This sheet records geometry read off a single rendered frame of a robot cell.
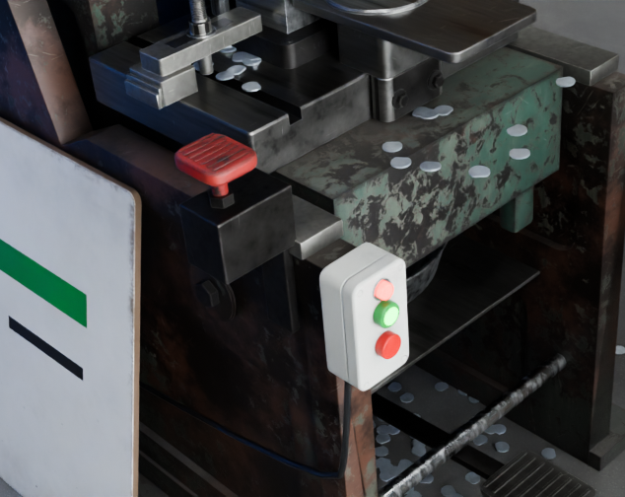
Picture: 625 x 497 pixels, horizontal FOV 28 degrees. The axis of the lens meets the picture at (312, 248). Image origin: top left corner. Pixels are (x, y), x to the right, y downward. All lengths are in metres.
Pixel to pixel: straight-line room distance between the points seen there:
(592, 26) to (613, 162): 1.62
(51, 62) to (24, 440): 0.59
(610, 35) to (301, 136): 1.87
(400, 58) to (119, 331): 0.49
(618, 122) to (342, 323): 0.51
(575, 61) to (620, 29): 1.62
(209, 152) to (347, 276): 0.18
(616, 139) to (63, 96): 0.69
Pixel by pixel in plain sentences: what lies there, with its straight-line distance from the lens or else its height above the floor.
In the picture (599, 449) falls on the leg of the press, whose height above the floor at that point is 0.03.
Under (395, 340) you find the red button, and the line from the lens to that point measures 1.26.
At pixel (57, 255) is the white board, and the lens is 1.64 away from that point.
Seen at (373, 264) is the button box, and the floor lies 0.63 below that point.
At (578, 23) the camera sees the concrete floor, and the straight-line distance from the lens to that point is 3.21.
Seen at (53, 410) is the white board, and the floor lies 0.20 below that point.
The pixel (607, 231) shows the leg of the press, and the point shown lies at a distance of 1.65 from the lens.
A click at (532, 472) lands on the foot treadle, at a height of 0.16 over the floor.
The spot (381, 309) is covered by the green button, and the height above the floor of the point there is 0.59.
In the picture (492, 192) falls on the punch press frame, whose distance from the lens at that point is 1.51.
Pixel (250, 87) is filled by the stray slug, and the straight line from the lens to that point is 1.39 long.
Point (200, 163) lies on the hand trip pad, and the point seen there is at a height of 0.76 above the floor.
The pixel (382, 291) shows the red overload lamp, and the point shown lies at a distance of 1.21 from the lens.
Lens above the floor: 1.33
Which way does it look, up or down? 34 degrees down
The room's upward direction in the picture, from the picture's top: 5 degrees counter-clockwise
